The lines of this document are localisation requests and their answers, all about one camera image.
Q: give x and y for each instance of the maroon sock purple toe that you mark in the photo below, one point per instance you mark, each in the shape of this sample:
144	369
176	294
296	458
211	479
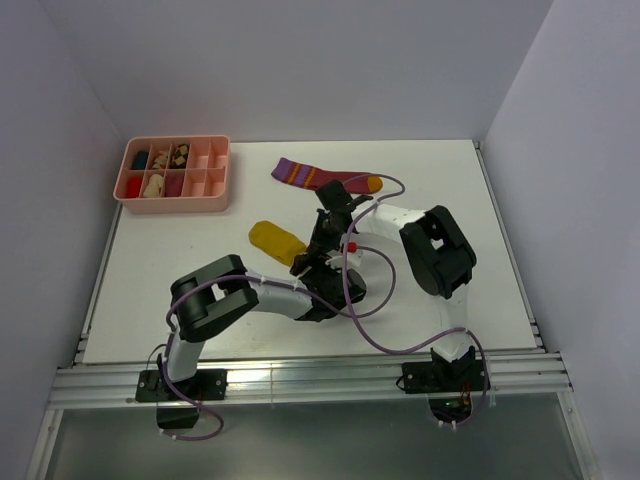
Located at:
174	185

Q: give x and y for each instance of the cream white rolled sock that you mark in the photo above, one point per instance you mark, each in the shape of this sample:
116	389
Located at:
154	186

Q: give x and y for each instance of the maroon purple striped sock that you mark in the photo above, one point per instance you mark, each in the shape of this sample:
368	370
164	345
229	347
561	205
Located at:
309	177

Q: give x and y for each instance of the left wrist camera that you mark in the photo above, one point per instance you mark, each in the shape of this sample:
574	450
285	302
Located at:
352	259

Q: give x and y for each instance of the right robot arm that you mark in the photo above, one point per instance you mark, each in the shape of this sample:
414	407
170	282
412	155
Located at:
440	257

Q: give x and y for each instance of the cream orange argyle rolled sock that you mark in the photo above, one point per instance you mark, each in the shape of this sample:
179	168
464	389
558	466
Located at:
161	159

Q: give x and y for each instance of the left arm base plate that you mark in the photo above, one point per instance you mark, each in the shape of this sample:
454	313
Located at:
206	385

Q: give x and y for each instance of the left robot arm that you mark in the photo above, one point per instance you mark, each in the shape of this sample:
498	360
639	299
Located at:
210	299

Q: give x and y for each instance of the yellow patterned sock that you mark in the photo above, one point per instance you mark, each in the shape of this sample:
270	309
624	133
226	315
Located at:
276	242

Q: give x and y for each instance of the dark teal rolled sock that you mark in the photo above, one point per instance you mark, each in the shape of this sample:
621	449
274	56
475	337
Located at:
140	160

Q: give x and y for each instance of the aluminium front rail frame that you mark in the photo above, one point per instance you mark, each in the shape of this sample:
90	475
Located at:
315	379

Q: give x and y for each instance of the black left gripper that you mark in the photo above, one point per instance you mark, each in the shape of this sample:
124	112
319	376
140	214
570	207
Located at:
315	261

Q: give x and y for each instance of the brown yellow argyle sock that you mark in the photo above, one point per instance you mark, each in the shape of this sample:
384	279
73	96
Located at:
179	158

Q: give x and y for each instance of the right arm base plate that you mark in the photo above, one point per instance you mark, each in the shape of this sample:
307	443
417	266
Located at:
430	377

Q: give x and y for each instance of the red rolled sock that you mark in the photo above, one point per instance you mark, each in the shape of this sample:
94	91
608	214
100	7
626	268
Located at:
133	187

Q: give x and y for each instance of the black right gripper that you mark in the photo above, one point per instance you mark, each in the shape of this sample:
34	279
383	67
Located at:
318	240

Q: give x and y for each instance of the pink compartment organizer box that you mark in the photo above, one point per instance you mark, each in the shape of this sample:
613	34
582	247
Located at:
207	175

